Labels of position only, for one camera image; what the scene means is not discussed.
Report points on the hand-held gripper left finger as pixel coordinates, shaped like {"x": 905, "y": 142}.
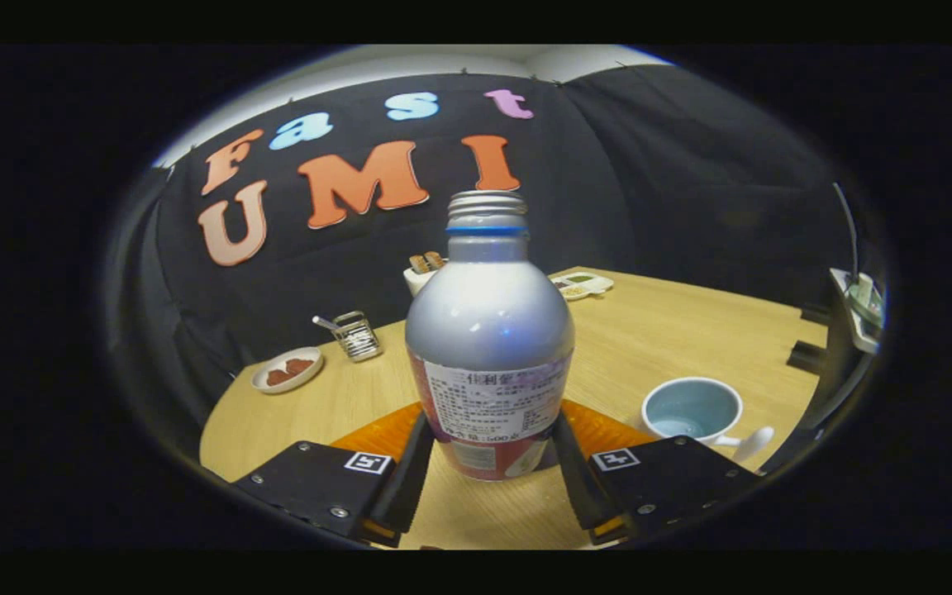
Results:
{"x": 410, "y": 487}

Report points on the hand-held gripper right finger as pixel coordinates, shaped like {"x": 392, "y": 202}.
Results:
{"x": 575, "y": 487}

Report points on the white cup blue inside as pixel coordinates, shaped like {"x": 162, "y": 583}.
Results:
{"x": 651, "y": 421}

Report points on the silver juice bottle red label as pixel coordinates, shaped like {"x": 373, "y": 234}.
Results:
{"x": 488, "y": 330}

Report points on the wooden table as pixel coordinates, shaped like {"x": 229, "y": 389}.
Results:
{"x": 625, "y": 347}

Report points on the red-brown food pieces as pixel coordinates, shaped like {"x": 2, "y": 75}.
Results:
{"x": 287, "y": 372}

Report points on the white plate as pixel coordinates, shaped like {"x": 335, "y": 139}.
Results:
{"x": 261, "y": 384}

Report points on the white compartment tray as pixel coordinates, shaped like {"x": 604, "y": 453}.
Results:
{"x": 582, "y": 285}

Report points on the white toaster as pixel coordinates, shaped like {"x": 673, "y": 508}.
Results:
{"x": 420, "y": 283}

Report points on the toasted bread slice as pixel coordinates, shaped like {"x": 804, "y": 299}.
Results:
{"x": 435, "y": 259}
{"x": 418, "y": 264}

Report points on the black table clamp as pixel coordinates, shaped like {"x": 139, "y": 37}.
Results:
{"x": 806, "y": 357}
{"x": 815, "y": 313}

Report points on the white device on stand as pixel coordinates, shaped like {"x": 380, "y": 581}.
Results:
{"x": 860, "y": 318}

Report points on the thin grey pole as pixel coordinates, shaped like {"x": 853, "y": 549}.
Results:
{"x": 848, "y": 227}

